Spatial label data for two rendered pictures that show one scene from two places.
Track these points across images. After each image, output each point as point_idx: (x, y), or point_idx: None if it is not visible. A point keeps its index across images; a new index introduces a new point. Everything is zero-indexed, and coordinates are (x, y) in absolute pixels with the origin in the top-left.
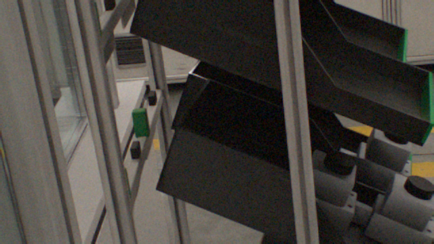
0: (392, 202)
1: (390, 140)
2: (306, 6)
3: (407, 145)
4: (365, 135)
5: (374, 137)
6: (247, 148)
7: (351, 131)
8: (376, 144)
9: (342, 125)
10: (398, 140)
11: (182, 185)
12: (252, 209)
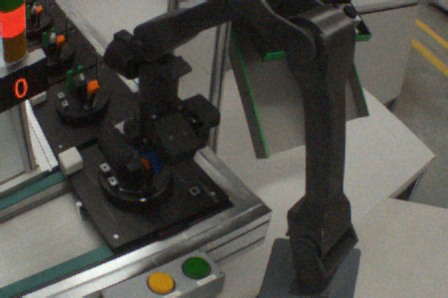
0: (287, 16)
1: (342, 10)
2: None
3: (349, 18)
4: (357, 12)
5: (335, 4)
6: None
7: (352, 6)
8: (335, 7)
9: (350, 1)
10: (345, 12)
11: None
12: None
